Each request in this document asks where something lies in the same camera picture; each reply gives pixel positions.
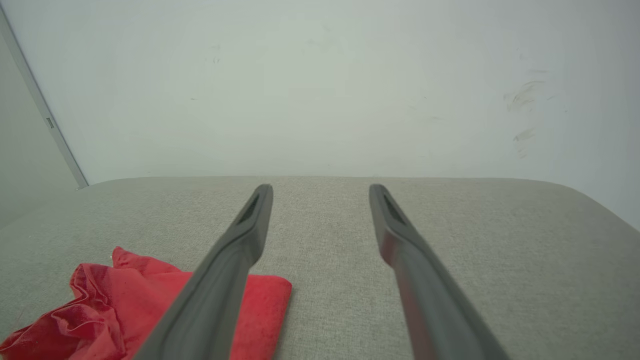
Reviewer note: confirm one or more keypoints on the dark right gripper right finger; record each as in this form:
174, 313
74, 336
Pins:
430, 300

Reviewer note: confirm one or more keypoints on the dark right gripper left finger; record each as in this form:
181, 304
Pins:
220, 290

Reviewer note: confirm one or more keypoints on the red and white shirt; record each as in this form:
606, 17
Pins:
115, 300

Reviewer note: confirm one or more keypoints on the grey metal frame bar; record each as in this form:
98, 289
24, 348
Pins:
47, 112

